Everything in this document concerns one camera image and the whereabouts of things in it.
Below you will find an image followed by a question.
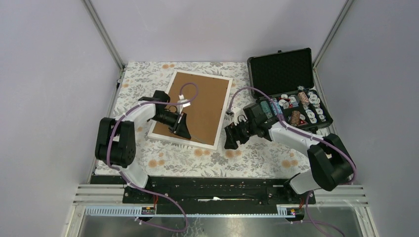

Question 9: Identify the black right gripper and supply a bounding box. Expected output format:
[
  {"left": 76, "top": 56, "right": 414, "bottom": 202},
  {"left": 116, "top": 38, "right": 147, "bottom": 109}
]
[{"left": 224, "top": 117, "right": 256, "bottom": 150}]

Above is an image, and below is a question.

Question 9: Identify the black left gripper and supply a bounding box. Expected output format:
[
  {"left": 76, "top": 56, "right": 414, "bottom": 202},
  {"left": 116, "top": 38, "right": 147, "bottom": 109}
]
[{"left": 151, "top": 110, "right": 191, "bottom": 139}]

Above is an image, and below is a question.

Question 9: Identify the white picture frame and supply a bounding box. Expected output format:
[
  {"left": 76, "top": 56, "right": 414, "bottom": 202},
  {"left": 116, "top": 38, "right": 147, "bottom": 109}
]
[{"left": 148, "top": 70, "right": 233, "bottom": 151}]

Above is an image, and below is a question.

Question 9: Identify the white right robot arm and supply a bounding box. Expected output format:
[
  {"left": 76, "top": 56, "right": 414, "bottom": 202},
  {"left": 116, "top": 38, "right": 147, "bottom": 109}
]
[{"left": 224, "top": 103, "right": 356, "bottom": 203}]

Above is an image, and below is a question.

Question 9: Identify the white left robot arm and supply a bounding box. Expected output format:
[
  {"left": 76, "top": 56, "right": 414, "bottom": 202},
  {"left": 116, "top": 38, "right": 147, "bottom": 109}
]
[{"left": 95, "top": 90, "right": 192, "bottom": 203}]

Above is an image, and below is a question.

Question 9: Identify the floral patterned table mat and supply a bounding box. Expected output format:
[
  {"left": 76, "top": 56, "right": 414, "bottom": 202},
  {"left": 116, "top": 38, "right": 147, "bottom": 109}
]
[{"left": 113, "top": 62, "right": 309, "bottom": 178}]

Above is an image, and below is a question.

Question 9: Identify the brown poker chip stack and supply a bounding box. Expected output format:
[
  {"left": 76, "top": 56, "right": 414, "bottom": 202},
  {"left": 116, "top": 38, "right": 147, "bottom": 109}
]
[{"left": 297, "top": 91, "right": 310, "bottom": 106}]

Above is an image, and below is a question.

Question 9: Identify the black poker chip case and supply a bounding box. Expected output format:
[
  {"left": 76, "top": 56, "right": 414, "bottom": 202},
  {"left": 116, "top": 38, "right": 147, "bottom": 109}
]
[{"left": 247, "top": 48, "right": 334, "bottom": 133}]

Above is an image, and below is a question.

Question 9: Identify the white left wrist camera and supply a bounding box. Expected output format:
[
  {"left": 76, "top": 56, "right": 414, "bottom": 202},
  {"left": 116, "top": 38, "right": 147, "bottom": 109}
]
[{"left": 176, "top": 94, "right": 191, "bottom": 113}]

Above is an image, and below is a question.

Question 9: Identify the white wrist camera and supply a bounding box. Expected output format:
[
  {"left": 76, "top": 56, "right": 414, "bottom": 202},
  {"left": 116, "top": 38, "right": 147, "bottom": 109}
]
[
  {"left": 232, "top": 109, "right": 248, "bottom": 125},
  {"left": 176, "top": 94, "right": 191, "bottom": 113}
]

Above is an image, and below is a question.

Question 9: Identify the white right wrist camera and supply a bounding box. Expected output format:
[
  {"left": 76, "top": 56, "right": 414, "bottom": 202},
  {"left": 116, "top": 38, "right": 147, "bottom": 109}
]
[{"left": 232, "top": 109, "right": 248, "bottom": 125}]

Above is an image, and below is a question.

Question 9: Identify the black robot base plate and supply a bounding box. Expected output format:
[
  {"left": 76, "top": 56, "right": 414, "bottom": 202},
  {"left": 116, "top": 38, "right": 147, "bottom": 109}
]
[{"left": 91, "top": 175, "right": 329, "bottom": 205}]

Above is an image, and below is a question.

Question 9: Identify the grey slotted cable duct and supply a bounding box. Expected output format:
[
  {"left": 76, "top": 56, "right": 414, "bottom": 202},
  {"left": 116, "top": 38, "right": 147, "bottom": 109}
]
[{"left": 85, "top": 205, "right": 296, "bottom": 218}]

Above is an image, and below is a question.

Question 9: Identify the aluminium front rail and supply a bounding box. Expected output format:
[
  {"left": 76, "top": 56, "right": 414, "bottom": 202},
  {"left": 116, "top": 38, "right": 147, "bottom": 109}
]
[{"left": 72, "top": 184, "right": 369, "bottom": 218}]

